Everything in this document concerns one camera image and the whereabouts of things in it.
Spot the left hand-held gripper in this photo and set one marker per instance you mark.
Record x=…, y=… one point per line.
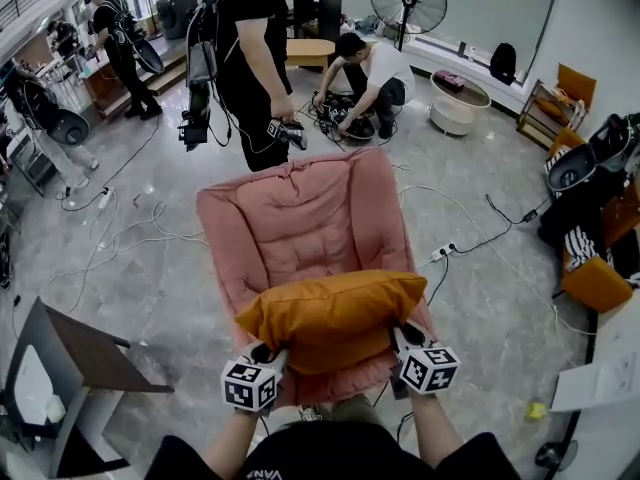
x=245, y=385

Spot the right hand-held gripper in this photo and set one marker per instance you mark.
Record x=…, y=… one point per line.
x=430, y=370

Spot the person's left forearm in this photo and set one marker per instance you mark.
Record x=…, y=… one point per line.
x=230, y=443

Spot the person's right forearm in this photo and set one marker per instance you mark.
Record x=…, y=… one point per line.
x=437, y=428

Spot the orange striped sofa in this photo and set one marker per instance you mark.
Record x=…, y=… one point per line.
x=595, y=285

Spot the person's left shoe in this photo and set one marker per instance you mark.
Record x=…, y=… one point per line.
x=310, y=413

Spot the person's grey trousers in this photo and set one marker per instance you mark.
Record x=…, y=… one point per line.
x=355, y=410

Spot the white power strip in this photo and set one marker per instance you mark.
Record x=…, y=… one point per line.
x=105, y=198
x=444, y=251

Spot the person's black shirt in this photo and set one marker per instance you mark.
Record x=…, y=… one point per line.
x=330, y=453

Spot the pink padded folding chair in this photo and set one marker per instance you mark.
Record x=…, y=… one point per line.
x=300, y=218

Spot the small yellow object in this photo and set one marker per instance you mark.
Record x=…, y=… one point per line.
x=536, y=412

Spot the dark grey side table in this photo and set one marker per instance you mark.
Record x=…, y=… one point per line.
x=100, y=358

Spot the white paper sheet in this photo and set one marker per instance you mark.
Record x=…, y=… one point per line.
x=595, y=383

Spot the small white case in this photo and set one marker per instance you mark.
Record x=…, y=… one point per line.
x=55, y=409

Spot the round white side table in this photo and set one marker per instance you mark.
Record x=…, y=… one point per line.
x=455, y=118

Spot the white flat device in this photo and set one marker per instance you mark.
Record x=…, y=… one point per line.
x=32, y=383

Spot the dark red box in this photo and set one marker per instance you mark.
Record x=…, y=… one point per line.
x=449, y=80

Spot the black backpack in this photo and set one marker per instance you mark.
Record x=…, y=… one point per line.
x=502, y=65

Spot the oval wooden coffee table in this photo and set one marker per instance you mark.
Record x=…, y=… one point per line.
x=310, y=50

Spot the orange panel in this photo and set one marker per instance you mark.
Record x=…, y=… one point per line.
x=577, y=85

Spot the brown wooden cabinet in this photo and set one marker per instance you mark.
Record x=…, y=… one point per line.
x=102, y=88

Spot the grey bag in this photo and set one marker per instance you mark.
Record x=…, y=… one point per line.
x=375, y=27

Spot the black standing fan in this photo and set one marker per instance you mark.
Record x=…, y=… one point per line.
x=409, y=0

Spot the black cabinet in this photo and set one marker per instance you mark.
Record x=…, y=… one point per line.
x=317, y=8

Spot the grey roller blind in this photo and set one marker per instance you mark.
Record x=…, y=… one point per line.
x=500, y=8

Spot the dark washing machine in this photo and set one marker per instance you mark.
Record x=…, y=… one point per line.
x=176, y=15

